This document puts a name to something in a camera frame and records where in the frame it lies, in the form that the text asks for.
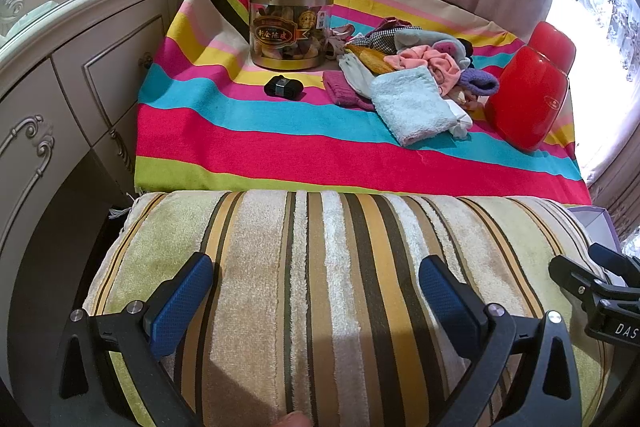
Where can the pink fleece cloth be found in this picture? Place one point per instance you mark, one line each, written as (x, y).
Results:
(441, 65)

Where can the cream carved cabinet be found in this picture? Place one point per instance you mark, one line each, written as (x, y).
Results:
(69, 85)

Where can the red thermos flask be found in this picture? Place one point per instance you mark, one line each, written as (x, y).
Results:
(532, 88)

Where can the multicolour striped table cloth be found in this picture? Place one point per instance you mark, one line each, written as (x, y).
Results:
(205, 122)

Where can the yellow orange cloth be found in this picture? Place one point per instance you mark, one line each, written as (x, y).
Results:
(373, 59)

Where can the light blue towel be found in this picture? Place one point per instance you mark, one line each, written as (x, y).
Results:
(410, 105)

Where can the purple white storage box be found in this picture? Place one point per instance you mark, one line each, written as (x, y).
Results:
(598, 224)

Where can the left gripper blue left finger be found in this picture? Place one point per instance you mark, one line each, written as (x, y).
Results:
(86, 390)

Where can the small black box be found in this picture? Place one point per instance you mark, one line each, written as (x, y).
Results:
(280, 86)

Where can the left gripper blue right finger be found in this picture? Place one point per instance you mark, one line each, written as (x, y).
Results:
(545, 389)

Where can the purple knitted sock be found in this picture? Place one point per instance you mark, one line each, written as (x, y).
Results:
(479, 82)

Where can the pale green ribbed cloth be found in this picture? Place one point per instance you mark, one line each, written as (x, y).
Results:
(357, 75)

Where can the grey blue plush sock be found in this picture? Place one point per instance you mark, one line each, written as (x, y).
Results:
(459, 49)

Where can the gold lidded snack jar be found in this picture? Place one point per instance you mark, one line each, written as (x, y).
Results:
(289, 34)

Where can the striped plush cushion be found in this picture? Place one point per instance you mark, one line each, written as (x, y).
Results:
(317, 306)

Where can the black white checked cloth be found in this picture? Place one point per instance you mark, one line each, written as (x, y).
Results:
(381, 40)

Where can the magenta knitted cloth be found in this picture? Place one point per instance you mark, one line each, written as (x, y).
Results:
(341, 94)

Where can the pink floral bow scarf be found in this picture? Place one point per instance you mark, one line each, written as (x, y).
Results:
(337, 39)

